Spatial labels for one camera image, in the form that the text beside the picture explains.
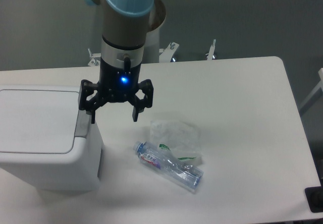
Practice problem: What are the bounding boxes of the crushed clear plastic bottle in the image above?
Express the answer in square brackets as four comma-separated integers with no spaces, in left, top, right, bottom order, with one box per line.
[133,142,203,192]

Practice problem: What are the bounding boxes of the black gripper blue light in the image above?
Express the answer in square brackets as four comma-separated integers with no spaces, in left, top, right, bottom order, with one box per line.
[78,58,154,124]

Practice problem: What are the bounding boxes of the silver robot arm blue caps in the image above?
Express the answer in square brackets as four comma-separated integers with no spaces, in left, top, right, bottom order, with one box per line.
[78,0,154,123]

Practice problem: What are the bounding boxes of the white frame at right edge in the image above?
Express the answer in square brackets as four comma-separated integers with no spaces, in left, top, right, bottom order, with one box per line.
[299,68,322,116]

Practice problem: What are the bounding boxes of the crumpled clear plastic bag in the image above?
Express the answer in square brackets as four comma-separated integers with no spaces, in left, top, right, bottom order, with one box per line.
[150,120,202,165]

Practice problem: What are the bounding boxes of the white push-lid trash can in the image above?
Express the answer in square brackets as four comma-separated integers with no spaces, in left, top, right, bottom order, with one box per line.
[1,84,104,191]

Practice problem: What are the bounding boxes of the black clamp at table corner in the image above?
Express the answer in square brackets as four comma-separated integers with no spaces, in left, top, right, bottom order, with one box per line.
[305,186,322,213]

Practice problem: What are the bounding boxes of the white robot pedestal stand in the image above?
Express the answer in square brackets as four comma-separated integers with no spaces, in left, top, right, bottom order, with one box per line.
[88,0,217,67]

